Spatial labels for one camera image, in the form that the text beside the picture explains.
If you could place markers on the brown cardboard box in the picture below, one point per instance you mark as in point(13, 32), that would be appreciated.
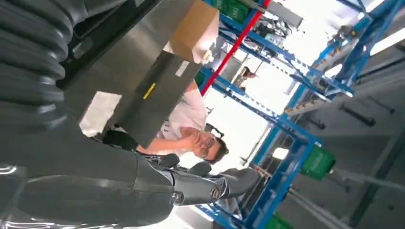
point(193, 31)

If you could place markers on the white paper sheet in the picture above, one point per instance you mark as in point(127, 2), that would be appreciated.
point(99, 113)

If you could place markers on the person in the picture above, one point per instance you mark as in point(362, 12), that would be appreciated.
point(246, 75)
point(186, 113)

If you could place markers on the short yellow tape strip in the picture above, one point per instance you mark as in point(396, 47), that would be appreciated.
point(149, 91)

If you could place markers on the blue metal rack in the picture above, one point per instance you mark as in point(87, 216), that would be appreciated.
point(284, 177)

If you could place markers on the green plastic crate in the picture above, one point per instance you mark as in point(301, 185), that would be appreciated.
point(234, 9)
point(318, 162)
point(278, 223)

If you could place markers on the red metal bar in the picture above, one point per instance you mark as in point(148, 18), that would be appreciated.
point(234, 47)

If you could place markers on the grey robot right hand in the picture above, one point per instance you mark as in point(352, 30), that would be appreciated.
point(79, 183)

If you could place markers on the white label sticker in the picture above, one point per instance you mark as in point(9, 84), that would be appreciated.
point(182, 68)

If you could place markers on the robot right arm ribbed sleeve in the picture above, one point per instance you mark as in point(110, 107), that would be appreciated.
point(31, 63)

